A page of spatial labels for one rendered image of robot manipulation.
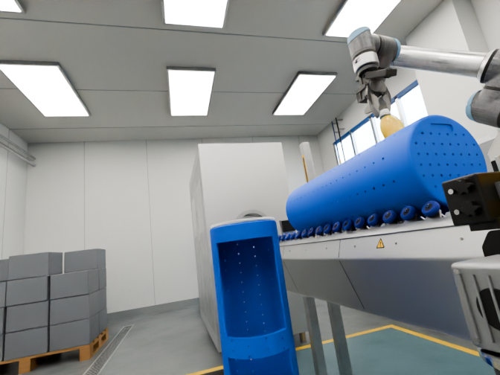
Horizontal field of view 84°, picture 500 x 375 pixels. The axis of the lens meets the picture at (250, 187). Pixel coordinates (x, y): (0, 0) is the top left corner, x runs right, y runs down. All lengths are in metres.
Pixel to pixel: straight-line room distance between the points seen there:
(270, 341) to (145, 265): 4.77
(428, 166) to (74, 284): 3.59
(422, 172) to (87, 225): 5.63
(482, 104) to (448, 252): 1.03
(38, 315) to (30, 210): 2.77
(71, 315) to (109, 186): 2.84
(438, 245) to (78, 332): 3.59
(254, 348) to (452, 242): 0.70
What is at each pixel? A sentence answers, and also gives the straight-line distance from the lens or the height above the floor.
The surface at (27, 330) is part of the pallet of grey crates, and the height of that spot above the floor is 0.40.
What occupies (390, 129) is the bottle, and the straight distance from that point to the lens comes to 1.08.
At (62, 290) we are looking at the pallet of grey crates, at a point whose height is 0.75.
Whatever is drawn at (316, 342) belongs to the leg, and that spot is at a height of 0.40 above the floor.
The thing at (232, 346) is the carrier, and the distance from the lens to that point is 1.14.
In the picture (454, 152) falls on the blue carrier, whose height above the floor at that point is 1.11.
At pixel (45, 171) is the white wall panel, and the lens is 6.43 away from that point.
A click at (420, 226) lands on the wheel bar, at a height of 0.92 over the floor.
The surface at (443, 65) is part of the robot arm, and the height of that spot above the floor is 1.68.
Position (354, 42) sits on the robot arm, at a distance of 1.27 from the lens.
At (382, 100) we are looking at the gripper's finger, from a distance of 1.18.
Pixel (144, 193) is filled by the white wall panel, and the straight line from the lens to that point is 5.87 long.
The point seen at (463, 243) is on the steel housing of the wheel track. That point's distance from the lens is 0.81.
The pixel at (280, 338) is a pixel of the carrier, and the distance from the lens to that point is 1.13.
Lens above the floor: 0.92
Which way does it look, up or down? 12 degrees up
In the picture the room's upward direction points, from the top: 8 degrees counter-clockwise
